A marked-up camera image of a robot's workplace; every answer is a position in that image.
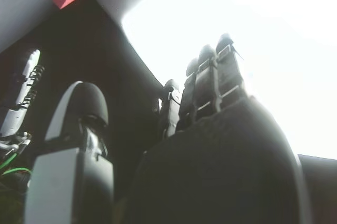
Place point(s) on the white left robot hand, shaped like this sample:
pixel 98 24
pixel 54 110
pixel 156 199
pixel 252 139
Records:
pixel 216 160

